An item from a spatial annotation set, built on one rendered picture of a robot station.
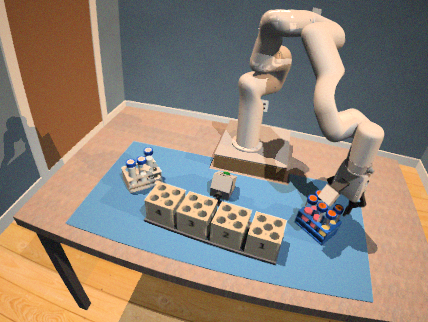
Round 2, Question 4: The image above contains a light blue bench mat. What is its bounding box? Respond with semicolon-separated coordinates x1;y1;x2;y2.
66;141;373;303

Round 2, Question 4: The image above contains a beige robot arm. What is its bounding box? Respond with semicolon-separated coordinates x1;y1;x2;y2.
232;10;384;175

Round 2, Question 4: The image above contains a clear conical tube with red liquid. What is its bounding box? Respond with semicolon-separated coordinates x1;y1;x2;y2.
301;195;318;222

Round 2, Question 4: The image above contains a blue tube rack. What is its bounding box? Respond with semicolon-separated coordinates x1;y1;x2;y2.
294;206;342;245

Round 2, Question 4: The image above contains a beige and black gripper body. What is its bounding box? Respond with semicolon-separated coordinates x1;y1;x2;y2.
332;159;371;203

